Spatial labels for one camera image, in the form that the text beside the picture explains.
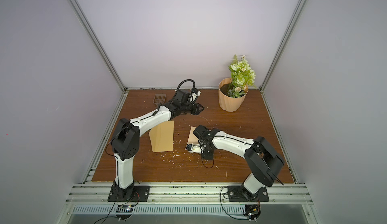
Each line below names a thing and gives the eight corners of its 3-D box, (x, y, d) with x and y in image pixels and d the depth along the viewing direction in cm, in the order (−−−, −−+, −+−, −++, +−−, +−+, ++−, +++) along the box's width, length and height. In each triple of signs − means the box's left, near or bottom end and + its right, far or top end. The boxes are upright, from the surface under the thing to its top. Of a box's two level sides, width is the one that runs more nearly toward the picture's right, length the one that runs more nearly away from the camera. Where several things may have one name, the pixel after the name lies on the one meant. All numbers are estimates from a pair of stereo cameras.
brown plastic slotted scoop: (152, 107, 111) (151, 105, 109) (155, 96, 119) (154, 94, 117) (163, 107, 111) (163, 105, 109) (166, 96, 119) (165, 94, 117)
